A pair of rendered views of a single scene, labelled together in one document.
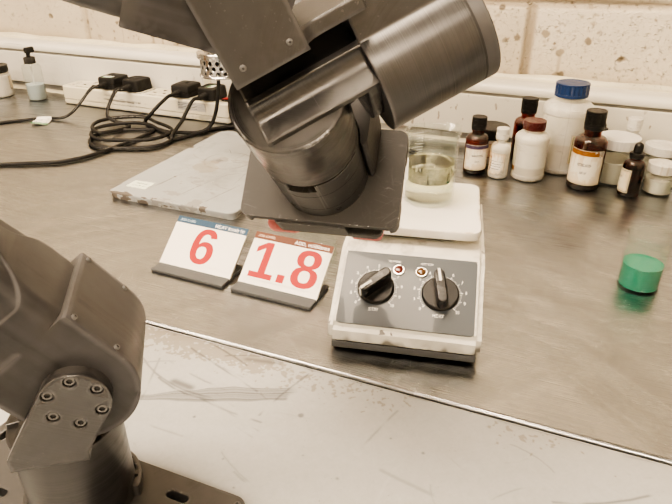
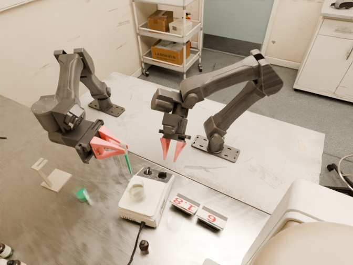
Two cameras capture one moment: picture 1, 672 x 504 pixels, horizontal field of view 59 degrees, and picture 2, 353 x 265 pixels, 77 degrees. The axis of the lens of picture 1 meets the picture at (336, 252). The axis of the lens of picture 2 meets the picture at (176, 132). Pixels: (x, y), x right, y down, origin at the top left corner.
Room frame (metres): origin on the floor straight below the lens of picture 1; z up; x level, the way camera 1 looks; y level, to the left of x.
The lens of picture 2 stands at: (0.87, 0.09, 1.63)
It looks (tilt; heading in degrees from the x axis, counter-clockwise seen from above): 46 degrees down; 188
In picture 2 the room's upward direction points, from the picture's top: 2 degrees counter-clockwise
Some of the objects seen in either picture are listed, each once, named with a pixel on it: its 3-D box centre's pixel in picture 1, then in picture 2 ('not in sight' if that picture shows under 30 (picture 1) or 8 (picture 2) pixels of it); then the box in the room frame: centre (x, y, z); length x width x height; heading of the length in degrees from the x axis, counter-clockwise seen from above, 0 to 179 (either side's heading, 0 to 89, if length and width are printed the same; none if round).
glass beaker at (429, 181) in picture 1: (432, 163); (135, 191); (0.55, -0.09, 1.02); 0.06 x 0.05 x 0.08; 124
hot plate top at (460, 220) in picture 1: (418, 206); (142, 194); (0.54, -0.08, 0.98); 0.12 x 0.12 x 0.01; 79
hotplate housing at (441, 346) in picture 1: (413, 257); (147, 194); (0.52, -0.08, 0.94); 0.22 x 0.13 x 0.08; 169
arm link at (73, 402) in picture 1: (71, 372); (215, 132); (0.27, 0.15, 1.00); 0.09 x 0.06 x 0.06; 13
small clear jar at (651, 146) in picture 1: (658, 161); not in sight; (0.82, -0.47, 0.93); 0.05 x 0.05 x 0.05
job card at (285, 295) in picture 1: (282, 268); (185, 203); (0.53, 0.05, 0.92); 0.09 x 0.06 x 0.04; 67
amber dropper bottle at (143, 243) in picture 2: not in sight; (144, 245); (0.68, -0.05, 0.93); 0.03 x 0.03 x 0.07
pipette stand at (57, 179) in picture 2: not in sight; (49, 171); (0.47, -0.45, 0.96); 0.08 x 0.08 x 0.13; 75
